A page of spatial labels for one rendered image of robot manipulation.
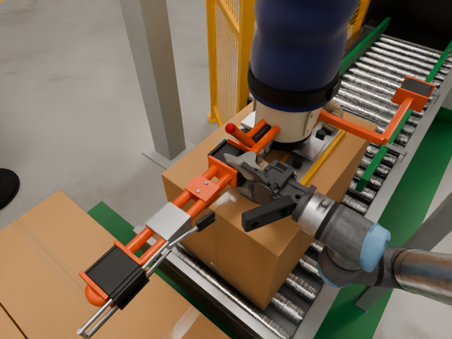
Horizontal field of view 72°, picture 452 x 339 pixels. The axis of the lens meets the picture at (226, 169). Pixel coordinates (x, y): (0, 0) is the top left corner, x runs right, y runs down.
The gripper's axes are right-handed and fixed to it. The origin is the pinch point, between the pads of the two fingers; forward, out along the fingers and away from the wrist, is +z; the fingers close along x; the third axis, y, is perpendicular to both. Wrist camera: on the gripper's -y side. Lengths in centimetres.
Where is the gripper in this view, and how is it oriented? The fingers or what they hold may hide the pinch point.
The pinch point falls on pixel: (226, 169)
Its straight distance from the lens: 73.8
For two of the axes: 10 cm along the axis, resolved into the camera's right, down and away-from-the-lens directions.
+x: 0.0, -6.4, -7.6
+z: -7.8, -4.7, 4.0
